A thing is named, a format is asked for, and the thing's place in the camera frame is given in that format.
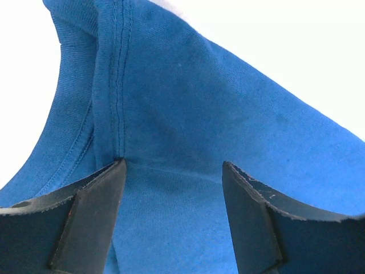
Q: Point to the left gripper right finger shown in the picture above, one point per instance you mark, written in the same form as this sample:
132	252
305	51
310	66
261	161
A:
273	233

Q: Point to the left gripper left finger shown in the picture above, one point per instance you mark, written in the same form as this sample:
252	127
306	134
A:
66	231

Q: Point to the blue t shirt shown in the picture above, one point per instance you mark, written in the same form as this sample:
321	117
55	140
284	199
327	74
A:
138	83

